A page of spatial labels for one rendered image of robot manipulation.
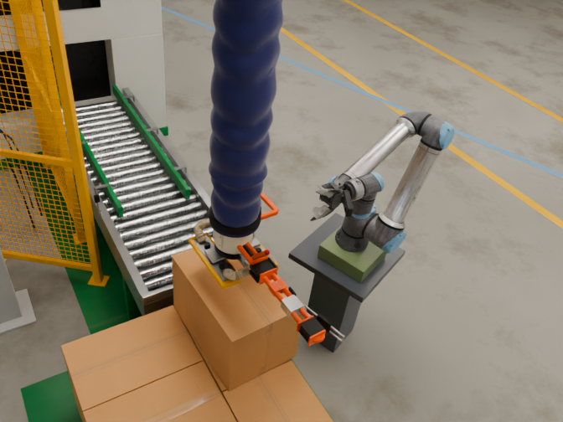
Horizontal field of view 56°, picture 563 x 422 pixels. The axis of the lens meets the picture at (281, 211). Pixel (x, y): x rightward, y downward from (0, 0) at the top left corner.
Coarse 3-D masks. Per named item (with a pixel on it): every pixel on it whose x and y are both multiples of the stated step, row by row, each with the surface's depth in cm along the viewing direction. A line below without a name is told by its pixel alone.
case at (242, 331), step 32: (192, 256) 263; (192, 288) 250; (256, 288) 251; (288, 288) 253; (192, 320) 266; (224, 320) 235; (256, 320) 237; (288, 320) 244; (224, 352) 239; (256, 352) 244; (288, 352) 264; (224, 384) 254
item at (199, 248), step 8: (192, 240) 245; (208, 240) 245; (200, 248) 241; (208, 248) 240; (200, 256) 238; (208, 264) 234; (216, 264) 234; (224, 264) 231; (216, 272) 231; (216, 280) 229; (224, 280) 227; (232, 280) 228; (240, 280) 230; (224, 288) 226
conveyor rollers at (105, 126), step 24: (96, 120) 428; (120, 120) 429; (96, 144) 400; (120, 144) 401; (144, 144) 403; (120, 168) 381; (144, 168) 381; (120, 192) 360; (144, 192) 360; (168, 192) 362; (144, 216) 341; (168, 216) 347; (192, 216) 347; (144, 240) 325; (168, 240) 326; (144, 264) 311; (168, 264) 311
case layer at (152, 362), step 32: (160, 320) 280; (64, 352) 259; (96, 352) 261; (128, 352) 263; (160, 352) 265; (192, 352) 267; (96, 384) 248; (128, 384) 249; (160, 384) 251; (192, 384) 253; (256, 384) 256; (288, 384) 258; (96, 416) 236; (128, 416) 238; (160, 416) 239; (192, 416) 241; (224, 416) 242; (256, 416) 244; (288, 416) 246; (320, 416) 247
